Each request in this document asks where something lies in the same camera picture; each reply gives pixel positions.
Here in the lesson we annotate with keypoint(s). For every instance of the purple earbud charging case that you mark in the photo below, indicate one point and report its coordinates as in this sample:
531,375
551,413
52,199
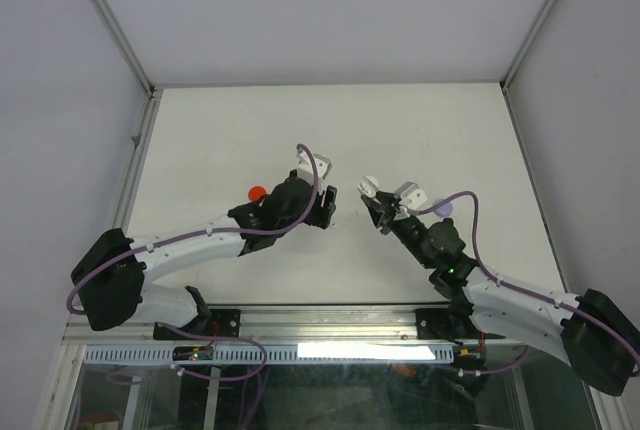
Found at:
443,209

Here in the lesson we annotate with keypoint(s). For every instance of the red earbud charging case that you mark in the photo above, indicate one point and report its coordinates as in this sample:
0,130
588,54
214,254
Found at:
257,193

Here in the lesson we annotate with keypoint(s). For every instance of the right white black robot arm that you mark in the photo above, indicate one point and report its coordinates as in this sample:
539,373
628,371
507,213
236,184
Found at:
586,332

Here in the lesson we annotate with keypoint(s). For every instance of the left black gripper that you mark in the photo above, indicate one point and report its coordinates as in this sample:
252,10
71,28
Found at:
321,212

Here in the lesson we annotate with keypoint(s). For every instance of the aluminium mounting rail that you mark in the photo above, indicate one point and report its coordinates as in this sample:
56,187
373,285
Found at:
291,324

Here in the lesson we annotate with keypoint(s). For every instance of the white earbud charging case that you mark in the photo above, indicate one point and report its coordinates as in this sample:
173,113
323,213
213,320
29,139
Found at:
368,186

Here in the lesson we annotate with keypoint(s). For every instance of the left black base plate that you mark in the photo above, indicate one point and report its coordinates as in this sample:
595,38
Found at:
222,322

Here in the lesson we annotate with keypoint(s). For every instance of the right aluminium frame post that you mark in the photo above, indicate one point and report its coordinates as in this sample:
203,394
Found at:
533,33

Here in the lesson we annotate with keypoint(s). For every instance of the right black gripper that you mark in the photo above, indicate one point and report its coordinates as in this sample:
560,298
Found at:
380,216

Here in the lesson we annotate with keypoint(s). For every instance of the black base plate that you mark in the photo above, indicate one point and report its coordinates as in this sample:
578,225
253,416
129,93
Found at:
446,322
222,322

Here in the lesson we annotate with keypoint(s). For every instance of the grey slotted cable duct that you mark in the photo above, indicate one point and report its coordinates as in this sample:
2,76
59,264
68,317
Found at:
302,353

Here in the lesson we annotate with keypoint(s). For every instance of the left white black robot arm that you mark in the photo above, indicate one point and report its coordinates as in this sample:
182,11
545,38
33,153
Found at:
117,280

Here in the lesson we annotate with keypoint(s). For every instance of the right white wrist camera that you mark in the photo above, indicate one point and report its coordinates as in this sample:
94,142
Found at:
411,198

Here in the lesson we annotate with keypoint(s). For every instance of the left aluminium frame post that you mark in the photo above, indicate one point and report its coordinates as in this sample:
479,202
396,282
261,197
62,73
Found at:
116,32

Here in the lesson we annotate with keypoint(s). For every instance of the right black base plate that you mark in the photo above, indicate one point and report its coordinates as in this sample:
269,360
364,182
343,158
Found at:
446,322

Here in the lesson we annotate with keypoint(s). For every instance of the aluminium frame post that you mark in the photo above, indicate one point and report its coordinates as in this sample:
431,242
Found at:
533,33
116,32

